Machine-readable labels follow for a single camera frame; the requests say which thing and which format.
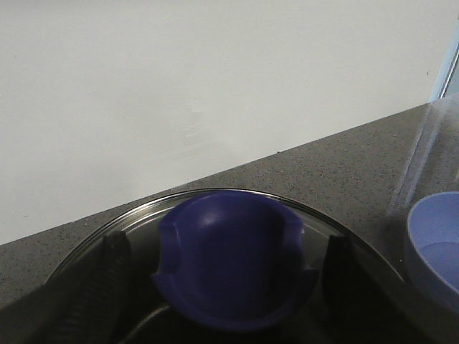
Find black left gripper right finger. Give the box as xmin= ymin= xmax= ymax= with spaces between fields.
xmin=322 ymin=236 xmax=458 ymax=343

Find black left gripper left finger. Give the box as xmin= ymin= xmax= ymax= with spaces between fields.
xmin=1 ymin=232 xmax=131 ymax=343

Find blue plastic bowl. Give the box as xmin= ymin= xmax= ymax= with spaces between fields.
xmin=404 ymin=191 xmax=458 ymax=313

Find glass lid with blue knob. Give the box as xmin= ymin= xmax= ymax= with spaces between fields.
xmin=42 ymin=187 xmax=406 ymax=344

